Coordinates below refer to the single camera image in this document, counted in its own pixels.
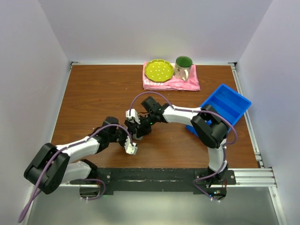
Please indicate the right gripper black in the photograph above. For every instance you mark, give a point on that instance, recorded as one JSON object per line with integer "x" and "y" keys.
{"x": 141, "y": 130}

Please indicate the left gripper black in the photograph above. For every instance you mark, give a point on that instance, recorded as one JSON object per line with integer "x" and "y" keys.
{"x": 126, "y": 134}

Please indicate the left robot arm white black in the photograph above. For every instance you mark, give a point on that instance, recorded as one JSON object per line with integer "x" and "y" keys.
{"x": 54, "y": 165}

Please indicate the cream mug green inside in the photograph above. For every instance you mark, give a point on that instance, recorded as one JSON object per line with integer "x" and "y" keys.
{"x": 182, "y": 67}

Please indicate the blue plastic divided bin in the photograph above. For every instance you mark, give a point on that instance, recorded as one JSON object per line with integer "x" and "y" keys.
{"x": 228, "y": 103}

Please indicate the yellow-green dotted plate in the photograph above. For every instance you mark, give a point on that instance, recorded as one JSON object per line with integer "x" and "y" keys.
{"x": 158, "y": 70}

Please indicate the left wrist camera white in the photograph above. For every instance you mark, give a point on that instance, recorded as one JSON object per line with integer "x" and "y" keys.
{"x": 130, "y": 147}

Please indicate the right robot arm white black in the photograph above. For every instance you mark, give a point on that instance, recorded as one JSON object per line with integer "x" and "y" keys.
{"x": 210, "y": 127}

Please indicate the pink folded cloth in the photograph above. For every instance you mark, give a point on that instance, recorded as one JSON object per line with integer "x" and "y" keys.
{"x": 192, "y": 84}

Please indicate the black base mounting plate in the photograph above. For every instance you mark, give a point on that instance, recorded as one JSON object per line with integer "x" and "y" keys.
{"x": 165, "y": 180}

